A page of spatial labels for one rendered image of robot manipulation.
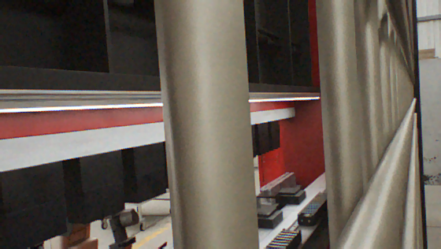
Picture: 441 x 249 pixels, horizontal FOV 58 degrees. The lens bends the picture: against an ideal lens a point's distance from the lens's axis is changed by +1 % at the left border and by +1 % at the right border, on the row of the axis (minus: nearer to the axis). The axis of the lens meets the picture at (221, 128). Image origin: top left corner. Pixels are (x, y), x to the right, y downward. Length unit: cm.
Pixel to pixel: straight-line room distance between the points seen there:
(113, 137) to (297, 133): 178
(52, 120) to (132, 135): 28
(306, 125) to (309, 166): 27
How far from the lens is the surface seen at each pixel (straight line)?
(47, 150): 95
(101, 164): 106
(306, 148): 269
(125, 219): 176
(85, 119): 102
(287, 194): 181
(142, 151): 118
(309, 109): 267
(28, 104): 66
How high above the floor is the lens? 143
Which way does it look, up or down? 3 degrees down
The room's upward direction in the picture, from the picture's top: 4 degrees counter-clockwise
